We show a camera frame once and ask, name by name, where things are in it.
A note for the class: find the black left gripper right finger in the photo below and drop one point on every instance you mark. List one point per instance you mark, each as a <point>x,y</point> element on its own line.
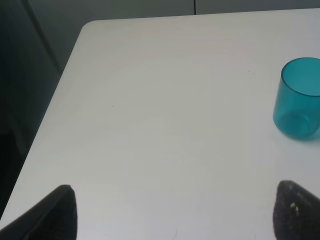
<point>296,213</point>

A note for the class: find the teal transparent plastic cup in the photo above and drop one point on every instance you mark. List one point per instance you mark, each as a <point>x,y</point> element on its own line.
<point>297,107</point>

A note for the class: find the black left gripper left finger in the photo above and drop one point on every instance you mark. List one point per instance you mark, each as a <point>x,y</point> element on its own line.
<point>55,217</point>

